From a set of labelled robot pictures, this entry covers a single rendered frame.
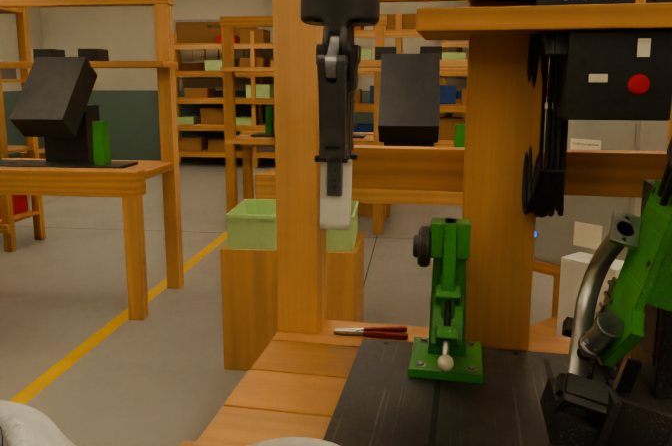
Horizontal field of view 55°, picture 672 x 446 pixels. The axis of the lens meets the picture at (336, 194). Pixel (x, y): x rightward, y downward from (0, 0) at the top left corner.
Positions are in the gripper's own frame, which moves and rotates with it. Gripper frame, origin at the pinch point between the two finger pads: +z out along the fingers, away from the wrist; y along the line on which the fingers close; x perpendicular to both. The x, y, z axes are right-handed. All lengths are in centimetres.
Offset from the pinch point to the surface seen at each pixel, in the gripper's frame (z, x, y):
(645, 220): 8, 41, -33
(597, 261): 16, 37, -39
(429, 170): 8, 11, -73
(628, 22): -21, 41, -50
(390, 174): 9, 3, -74
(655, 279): 14.3, 40.4, -24.3
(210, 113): 57, -327, -967
